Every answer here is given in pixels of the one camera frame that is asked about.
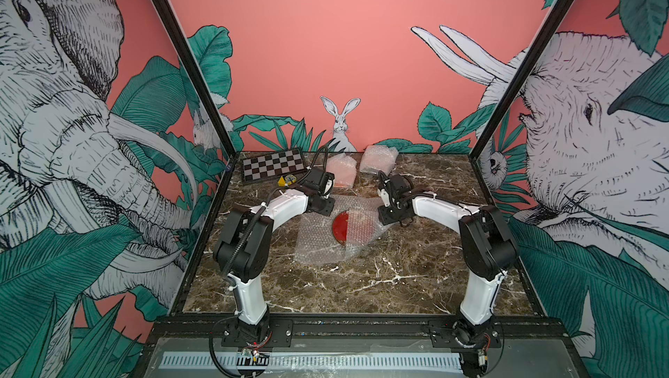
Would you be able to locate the red floral dinner plate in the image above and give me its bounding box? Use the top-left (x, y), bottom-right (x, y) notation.
top-left (332, 209), bottom-right (376, 246)

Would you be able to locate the clear bubble wrap sheet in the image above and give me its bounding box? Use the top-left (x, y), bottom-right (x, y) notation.
top-left (294, 195), bottom-right (388, 265)

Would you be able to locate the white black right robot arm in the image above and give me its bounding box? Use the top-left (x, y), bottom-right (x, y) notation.
top-left (377, 171), bottom-right (518, 327)

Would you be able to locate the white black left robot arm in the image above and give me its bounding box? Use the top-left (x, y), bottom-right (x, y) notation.
top-left (213, 168), bottom-right (336, 327)

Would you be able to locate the left pink bubble wrapped bundle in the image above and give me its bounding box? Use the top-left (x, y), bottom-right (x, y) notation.
top-left (326, 153), bottom-right (357, 188)

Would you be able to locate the right bubble wrapped plate bundle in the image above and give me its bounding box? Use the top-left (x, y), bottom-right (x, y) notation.
top-left (359, 145), bottom-right (399, 174)

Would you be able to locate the black white chessboard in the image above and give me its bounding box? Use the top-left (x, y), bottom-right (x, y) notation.
top-left (241, 149), bottom-right (308, 184)

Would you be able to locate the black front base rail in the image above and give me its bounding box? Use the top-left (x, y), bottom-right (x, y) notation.
top-left (147, 313), bottom-right (569, 352)

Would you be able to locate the white slotted cable duct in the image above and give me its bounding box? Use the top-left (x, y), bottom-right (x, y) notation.
top-left (157, 351), bottom-right (464, 374)

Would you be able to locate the black left frame post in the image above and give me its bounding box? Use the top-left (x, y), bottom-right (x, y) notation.
top-left (151, 0), bottom-right (238, 160)

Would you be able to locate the black frame post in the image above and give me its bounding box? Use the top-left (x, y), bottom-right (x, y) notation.
top-left (151, 0), bottom-right (238, 160)
top-left (469, 0), bottom-right (575, 163)

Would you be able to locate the black right frame post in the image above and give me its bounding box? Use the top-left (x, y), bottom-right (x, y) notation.
top-left (469, 0), bottom-right (575, 163)

